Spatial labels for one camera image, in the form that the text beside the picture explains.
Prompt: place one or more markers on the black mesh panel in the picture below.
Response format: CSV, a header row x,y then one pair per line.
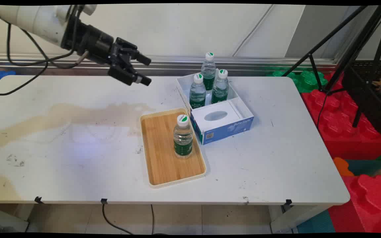
x,y
372,105

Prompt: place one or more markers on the blue white cardboard box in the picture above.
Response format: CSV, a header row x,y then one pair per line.
x,y
223,127

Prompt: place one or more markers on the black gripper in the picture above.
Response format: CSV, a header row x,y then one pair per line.
x,y
98,44

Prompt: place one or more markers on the white table leg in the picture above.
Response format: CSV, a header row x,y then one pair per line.
x,y
8,218
296,218

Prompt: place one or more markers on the bamboo tray cream rim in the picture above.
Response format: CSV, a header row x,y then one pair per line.
x,y
159,148

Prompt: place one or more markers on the teal floor mat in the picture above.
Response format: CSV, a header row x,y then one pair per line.
x,y
316,223

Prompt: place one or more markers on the water bottle green label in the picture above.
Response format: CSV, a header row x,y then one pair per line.
x,y
197,94
183,138
208,71
220,91

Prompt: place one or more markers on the orange foam piece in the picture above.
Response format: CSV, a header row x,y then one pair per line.
x,y
342,167

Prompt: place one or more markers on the large red foam block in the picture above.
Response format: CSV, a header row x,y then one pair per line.
x,y
342,132

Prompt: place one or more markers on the aluminium wall rail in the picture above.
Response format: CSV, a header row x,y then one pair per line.
x,y
210,64

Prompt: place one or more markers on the green foam block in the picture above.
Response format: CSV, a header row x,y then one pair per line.
x,y
306,79

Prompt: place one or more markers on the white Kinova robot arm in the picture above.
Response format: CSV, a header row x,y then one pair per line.
x,y
35,18

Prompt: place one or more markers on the black camera tripod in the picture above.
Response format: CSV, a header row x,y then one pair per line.
x,y
359,43

